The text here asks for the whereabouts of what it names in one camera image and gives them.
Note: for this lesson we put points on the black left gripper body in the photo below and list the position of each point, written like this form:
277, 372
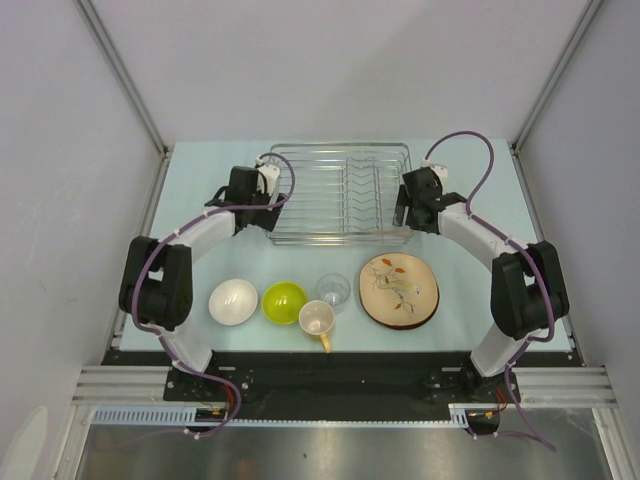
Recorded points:
264, 218

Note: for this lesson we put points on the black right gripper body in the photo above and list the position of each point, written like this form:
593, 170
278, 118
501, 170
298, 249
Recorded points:
403, 202

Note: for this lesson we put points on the metal wire dish rack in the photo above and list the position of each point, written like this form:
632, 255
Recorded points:
345, 193

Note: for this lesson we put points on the white bowl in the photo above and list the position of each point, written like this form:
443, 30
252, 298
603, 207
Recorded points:
233, 302

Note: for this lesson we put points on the lime green bowl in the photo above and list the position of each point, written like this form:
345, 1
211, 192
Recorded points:
283, 301

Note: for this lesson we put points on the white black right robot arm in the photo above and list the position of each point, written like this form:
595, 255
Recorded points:
528, 292

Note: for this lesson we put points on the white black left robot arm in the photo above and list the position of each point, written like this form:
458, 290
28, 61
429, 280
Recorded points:
157, 284

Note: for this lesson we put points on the beige bird pattern plate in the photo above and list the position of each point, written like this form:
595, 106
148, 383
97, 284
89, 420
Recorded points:
398, 291

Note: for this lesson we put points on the clear glass cup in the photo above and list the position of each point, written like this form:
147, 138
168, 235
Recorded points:
335, 290

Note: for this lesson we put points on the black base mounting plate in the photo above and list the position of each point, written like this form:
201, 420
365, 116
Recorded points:
339, 387

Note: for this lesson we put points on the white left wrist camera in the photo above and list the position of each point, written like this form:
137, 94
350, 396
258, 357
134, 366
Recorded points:
268, 177

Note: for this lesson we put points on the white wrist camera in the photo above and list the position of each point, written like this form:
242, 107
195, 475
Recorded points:
268, 177
441, 172

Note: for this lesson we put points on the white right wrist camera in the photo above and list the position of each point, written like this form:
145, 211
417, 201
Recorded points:
441, 172

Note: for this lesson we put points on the cream yellow handled mug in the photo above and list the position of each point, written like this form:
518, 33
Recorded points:
317, 319

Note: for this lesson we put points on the aluminium frame post left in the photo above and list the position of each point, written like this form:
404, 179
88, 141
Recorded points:
114, 61

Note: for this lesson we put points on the aluminium frame post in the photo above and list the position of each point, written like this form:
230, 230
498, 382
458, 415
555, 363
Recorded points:
114, 61
559, 69

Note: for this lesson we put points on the aluminium front rail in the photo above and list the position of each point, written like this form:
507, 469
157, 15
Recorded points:
120, 385

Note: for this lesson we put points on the aluminium frame post right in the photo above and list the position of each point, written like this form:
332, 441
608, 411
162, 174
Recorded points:
559, 69

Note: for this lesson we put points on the light blue cable duct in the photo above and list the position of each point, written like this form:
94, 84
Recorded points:
144, 415

